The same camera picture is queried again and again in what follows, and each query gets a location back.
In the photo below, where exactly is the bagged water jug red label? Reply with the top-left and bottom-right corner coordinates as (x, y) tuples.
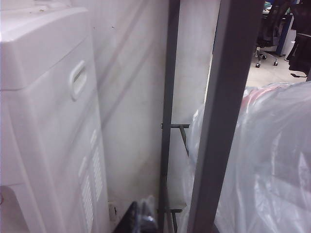
(181, 81), (311, 233)

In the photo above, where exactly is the dark metal jug rack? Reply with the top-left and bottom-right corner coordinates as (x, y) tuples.
(156, 0), (267, 233)

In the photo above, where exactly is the office chair base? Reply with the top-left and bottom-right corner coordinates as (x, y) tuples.
(254, 0), (296, 68)

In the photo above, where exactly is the blue partition panel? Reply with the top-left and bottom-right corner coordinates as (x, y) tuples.
(276, 13), (294, 56)

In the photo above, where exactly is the white floor water dispenser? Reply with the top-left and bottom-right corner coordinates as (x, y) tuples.
(0, 0), (116, 233)

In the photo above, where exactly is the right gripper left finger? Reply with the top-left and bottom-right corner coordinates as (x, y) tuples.
(114, 201), (146, 233)

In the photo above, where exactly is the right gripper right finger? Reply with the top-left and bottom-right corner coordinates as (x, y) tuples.
(139, 195), (158, 233)

